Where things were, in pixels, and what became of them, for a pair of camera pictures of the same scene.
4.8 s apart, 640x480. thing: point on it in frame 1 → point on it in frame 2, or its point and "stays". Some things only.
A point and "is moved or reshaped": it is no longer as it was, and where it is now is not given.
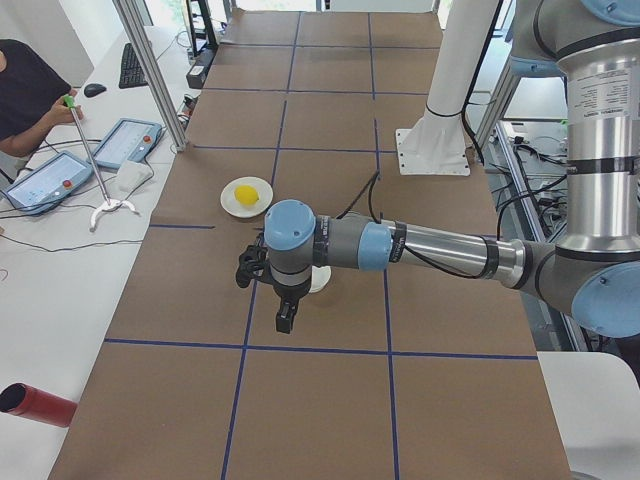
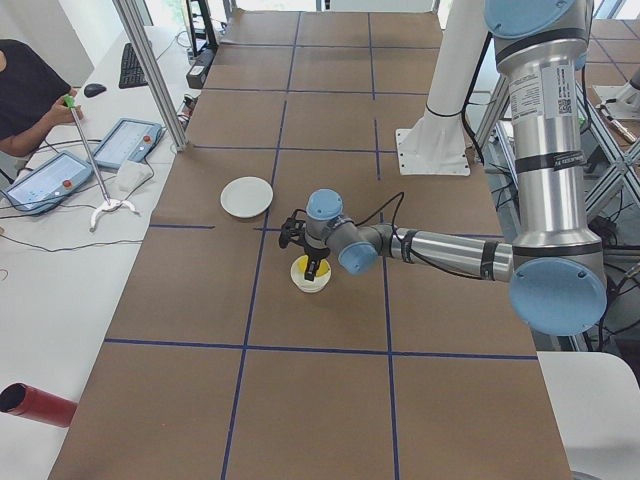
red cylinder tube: x=25 y=400 stays
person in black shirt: x=32 y=95 stays
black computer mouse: x=93 y=89 stays
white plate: x=232 y=207 stays
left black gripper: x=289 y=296 → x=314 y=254
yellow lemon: x=247 y=195 is moved or reshaped
